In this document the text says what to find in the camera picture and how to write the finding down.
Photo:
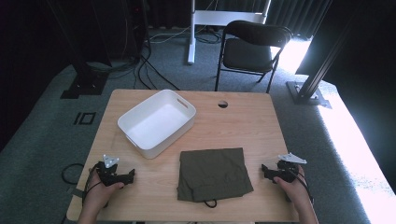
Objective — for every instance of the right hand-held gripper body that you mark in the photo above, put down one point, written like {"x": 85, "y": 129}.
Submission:
{"x": 288, "y": 172}

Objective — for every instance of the white metal desk frame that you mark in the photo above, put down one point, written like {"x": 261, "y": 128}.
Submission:
{"x": 222, "y": 17}

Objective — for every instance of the black folding chair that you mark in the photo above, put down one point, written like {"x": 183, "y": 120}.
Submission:
{"x": 247, "y": 54}

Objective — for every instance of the olive green pants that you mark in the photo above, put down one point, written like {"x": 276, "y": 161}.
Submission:
{"x": 213, "y": 172}

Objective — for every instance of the dark curtain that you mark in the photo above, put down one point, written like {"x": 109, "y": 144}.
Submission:
{"x": 299, "y": 14}

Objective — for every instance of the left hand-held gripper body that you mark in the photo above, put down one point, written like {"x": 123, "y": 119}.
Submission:
{"x": 107, "y": 175}

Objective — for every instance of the black metal stand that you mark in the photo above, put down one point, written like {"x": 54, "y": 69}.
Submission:
{"x": 84, "y": 82}

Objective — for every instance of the black metal post with base plate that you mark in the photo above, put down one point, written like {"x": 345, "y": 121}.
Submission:
{"x": 306, "y": 91}

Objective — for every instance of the person's left hand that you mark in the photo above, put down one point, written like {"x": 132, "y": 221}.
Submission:
{"x": 98, "y": 193}

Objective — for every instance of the white plastic bin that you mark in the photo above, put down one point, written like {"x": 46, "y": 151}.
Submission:
{"x": 155, "y": 124}

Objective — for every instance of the person's right hand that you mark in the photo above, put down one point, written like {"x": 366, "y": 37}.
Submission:
{"x": 295, "y": 191}

